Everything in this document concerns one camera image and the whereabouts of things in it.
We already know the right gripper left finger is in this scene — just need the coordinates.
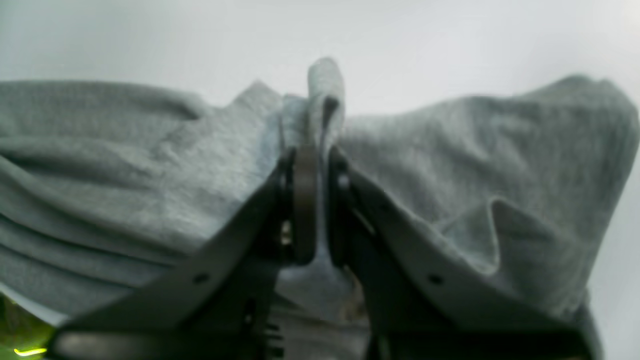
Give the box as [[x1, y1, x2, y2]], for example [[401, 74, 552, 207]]
[[48, 148, 318, 360]]

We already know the grey long sleeve shirt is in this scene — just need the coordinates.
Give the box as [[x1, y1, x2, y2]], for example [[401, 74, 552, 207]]
[[0, 58, 639, 360]]

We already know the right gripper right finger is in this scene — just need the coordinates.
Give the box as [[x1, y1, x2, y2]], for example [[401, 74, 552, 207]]
[[326, 148, 593, 360]]

